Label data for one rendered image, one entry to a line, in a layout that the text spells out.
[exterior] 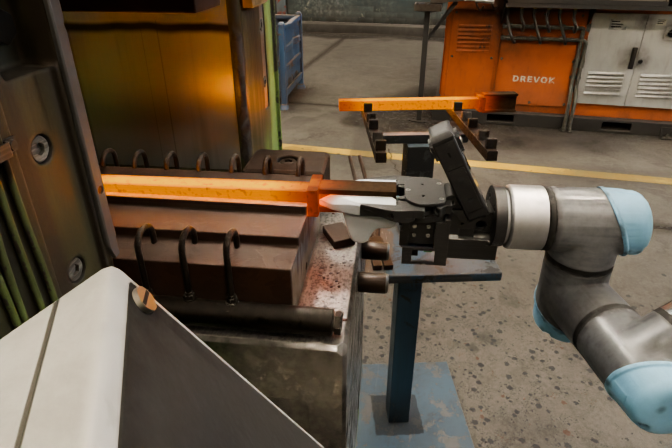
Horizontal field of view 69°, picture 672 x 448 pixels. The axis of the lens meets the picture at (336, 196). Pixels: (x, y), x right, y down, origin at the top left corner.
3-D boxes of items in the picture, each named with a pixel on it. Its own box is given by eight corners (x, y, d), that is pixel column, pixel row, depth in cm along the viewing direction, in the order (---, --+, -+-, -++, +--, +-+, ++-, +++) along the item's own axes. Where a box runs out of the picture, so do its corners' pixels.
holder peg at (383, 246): (389, 254, 73) (390, 238, 72) (388, 264, 71) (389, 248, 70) (361, 252, 74) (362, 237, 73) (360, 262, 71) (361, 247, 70)
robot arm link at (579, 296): (561, 370, 57) (582, 294, 52) (518, 307, 66) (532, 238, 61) (625, 364, 57) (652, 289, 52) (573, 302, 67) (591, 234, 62)
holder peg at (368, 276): (388, 285, 67) (389, 269, 65) (387, 298, 64) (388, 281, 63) (358, 283, 67) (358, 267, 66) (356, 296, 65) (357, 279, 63)
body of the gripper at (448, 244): (395, 264, 58) (500, 270, 56) (398, 199, 54) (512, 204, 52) (395, 230, 64) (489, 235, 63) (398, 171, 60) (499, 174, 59)
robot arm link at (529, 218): (554, 204, 52) (535, 172, 59) (510, 202, 52) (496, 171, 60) (541, 263, 55) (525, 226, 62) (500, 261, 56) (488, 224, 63)
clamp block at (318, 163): (330, 187, 80) (330, 150, 77) (323, 213, 73) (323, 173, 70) (259, 184, 81) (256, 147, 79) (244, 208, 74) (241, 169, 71)
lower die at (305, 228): (320, 225, 70) (319, 170, 66) (293, 320, 52) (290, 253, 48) (44, 209, 74) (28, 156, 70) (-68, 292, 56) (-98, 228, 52)
